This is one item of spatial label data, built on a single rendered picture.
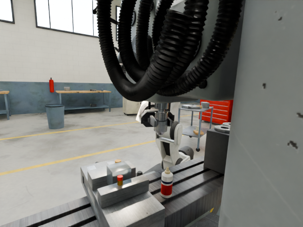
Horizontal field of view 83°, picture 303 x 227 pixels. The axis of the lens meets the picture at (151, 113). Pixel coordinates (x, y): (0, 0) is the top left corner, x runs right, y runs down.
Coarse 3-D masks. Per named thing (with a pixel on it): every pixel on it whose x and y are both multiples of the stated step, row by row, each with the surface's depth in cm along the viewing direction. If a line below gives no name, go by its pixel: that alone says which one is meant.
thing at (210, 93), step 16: (176, 0) 33; (208, 16) 28; (208, 32) 28; (240, 32) 28; (192, 64) 31; (224, 64) 28; (208, 80) 29; (224, 80) 28; (192, 96) 33; (208, 96) 29; (224, 96) 29
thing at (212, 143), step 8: (216, 128) 80; (224, 128) 83; (208, 136) 81; (216, 136) 78; (224, 136) 76; (208, 144) 81; (216, 144) 79; (224, 144) 76; (208, 152) 82; (216, 152) 79; (224, 152) 76; (208, 160) 82; (216, 160) 79; (224, 160) 77; (216, 168) 80; (224, 168) 77
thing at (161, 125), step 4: (156, 116) 58; (160, 116) 57; (164, 116) 57; (156, 120) 58; (160, 120) 57; (164, 120) 58; (156, 124) 58; (160, 124) 58; (164, 124) 58; (156, 128) 58; (160, 128) 58; (164, 128) 58
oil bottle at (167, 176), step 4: (168, 168) 60; (164, 172) 61; (168, 172) 60; (164, 176) 60; (168, 176) 60; (172, 176) 60; (164, 180) 60; (168, 180) 59; (172, 180) 61; (164, 184) 60; (168, 184) 60; (172, 184) 62; (164, 188) 60; (168, 188) 60; (164, 192) 61; (168, 192) 60; (164, 196) 61; (168, 196) 61
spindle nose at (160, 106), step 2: (156, 104) 57; (158, 104) 57; (160, 104) 56; (162, 104) 56; (164, 104) 56; (166, 104) 57; (168, 104) 58; (156, 106) 57; (158, 106) 57; (160, 106) 56; (162, 106) 56; (164, 106) 57; (166, 106) 57; (168, 106) 58; (156, 108) 57; (158, 108) 57; (160, 108) 57; (162, 108) 57; (164, 108) 57; (166, 108) 57
